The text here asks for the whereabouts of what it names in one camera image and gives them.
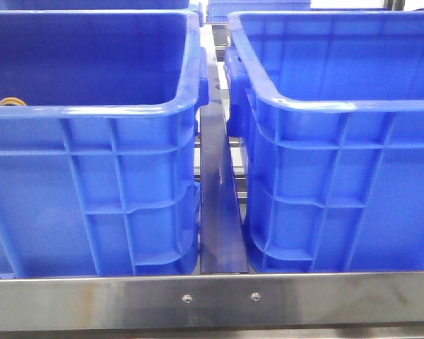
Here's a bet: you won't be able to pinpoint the rail screw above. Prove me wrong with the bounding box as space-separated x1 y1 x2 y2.
251 292 261 302
182 295 193 304

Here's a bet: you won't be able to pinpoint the left rail screw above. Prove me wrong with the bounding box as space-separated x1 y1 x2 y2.
182 295 193 304

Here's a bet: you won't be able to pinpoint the blue bin behind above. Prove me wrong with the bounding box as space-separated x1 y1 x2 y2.
0 0 204 27

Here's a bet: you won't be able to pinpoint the blue crates in background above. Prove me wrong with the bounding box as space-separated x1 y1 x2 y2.
206 0 311 23

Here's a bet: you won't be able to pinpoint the dark metal divider bar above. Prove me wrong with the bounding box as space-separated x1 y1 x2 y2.
200 49 249 275

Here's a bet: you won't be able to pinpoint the blue bin with buttons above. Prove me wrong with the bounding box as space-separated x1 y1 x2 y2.
0 10 208 280

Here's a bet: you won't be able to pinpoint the stainless steel front rail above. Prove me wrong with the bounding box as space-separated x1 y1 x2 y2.
0 272 424 332

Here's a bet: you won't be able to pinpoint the right rail screw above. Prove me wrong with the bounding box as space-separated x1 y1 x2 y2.
251 292 261 302

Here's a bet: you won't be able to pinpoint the blue target bin right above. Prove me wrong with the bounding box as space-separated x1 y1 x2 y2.
225 11 424 273

